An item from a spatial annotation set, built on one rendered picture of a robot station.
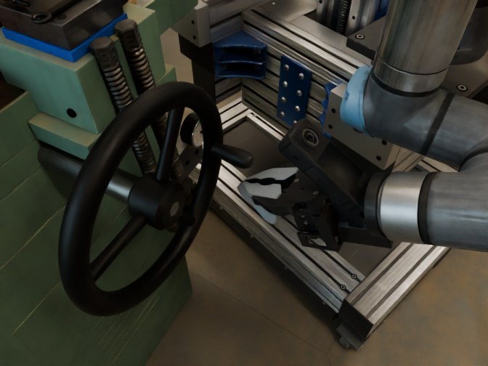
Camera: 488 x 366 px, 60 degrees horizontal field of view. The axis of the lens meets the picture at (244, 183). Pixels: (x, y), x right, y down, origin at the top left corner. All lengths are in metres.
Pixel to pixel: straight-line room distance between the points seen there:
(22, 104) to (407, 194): 0.44
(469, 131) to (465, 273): 1.08
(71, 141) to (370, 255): 0.89
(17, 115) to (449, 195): 0.48
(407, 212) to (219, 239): 1.06
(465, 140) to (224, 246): 1.05
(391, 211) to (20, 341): 0.58
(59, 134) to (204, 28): 0.53
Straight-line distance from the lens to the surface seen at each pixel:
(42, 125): 0.57
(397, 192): 0.45
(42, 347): 0.83
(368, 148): 0.74
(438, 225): 0.44
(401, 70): 0.47
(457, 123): 0.50
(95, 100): 0.51
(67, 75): 0.49
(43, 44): 0.51
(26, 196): 0.63
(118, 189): 0.53
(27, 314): 0.75
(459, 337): 1.43
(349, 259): 1.20
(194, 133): 0.79
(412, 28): 0.44
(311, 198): 0.49
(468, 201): 0.43
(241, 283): 1.36
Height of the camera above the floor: 1.21
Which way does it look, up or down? 50 degrees down
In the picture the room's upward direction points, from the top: straight up
